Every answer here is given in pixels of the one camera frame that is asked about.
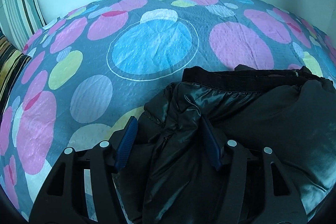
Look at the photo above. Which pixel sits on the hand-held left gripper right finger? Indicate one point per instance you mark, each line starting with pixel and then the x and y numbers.
pixel 212 145

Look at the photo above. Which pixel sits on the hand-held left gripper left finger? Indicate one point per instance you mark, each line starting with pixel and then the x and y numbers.
pixel 128 144

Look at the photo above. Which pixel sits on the black puffer jacket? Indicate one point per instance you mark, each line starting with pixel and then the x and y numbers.
pixel 236 134

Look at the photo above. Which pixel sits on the bed with dotted sheet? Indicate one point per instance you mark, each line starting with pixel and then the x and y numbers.
pixel 131 56

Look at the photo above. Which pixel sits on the striped yellow black pillow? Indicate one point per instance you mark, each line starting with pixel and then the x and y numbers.
pixel 11 66

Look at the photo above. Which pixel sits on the striped padded headboard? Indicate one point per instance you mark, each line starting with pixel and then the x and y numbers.
pixel 22 11

